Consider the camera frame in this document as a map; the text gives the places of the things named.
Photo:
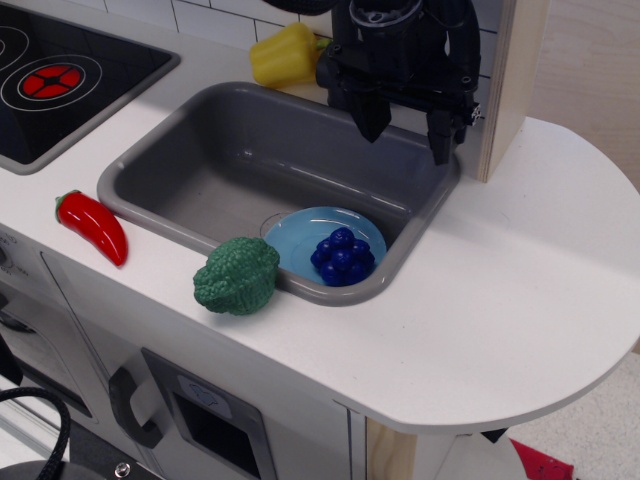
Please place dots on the black toy stove top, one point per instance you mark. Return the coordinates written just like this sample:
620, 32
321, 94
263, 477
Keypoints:
60, 81

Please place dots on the green toy broccoli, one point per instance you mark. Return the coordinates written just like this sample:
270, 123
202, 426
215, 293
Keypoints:
239, 277

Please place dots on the grey oven door panel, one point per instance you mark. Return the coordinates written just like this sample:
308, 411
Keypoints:
213, 420

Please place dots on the wooden side panel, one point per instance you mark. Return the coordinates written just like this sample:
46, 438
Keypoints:
520, 33

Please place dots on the blue toy blueberries cluster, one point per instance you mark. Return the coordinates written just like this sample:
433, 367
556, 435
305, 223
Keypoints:
341, 259

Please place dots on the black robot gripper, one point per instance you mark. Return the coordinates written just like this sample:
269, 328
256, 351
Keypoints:
386, 52

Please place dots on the black toy faucet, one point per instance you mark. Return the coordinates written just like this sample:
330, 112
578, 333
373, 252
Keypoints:
459, 20

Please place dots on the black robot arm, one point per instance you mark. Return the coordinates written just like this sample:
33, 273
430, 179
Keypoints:
300, 4

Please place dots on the light blue plate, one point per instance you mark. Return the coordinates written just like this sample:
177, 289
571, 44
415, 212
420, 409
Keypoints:
296, 235

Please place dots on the red cloth on floor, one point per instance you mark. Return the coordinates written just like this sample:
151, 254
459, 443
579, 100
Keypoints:
541, 466

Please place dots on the red toy chili pepper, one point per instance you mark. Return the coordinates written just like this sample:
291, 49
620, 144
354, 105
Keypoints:
92, 221

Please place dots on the black oven door handle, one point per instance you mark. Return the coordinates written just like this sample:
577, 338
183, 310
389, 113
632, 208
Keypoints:
122, 388

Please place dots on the yellow toy bell pepper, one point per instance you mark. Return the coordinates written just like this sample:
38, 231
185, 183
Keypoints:
288, 57

